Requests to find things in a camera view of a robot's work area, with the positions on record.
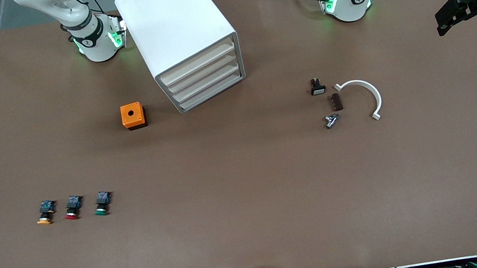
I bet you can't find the silver metal fitting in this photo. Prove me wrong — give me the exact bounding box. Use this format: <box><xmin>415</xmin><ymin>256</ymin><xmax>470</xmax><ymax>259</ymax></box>
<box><xmin>323</xmin><ymin>112</ymin><xmax>342</xmax><ymax>130</ymax></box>

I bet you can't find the yellow push button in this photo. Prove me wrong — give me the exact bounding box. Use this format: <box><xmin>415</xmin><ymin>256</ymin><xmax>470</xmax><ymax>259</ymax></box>
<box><xmin>34</xmin><ymin>199</ymin><xmax>59</xmax><ymax>226</ymax></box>

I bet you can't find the black switch with white face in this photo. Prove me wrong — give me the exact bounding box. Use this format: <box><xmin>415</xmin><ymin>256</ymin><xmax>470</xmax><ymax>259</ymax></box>
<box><xmin>309</xmin><ymin>76</ymin><xmax>327</xmax><ymax>96</ymax></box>

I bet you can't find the green push button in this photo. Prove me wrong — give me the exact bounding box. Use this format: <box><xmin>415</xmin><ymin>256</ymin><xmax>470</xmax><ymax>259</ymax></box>
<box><xmin>91</xmin><ymin>189</ymin><xmax>115</xmax><ymax>217</ymax></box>

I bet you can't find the red push button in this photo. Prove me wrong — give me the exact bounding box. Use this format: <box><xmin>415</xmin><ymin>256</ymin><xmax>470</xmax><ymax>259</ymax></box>
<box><xmin>61</xmin><ymin>194</ymin><xmax>87</xmax><ymax>222</ymax></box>

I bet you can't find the orange button enclosure box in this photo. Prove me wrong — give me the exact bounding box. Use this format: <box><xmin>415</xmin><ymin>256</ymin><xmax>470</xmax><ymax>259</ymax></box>
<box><xmin>119</xmin><ymin>101</ymin><xmax>149</xmax><ymax>132</ymax></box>

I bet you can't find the brown table mat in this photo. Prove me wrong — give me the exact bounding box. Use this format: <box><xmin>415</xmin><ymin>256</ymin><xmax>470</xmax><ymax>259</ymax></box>
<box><xmin>0</xmin><ymin>0</ymin><xmax>477</xmax><ymax>268</ymax></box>

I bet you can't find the white curved plastic bracket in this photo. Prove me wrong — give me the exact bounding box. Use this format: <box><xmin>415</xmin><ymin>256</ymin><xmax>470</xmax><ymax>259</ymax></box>
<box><xmin>333</xmin><ymin>76</ymin><xmax>385</xmax><ymax>126</ymax></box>

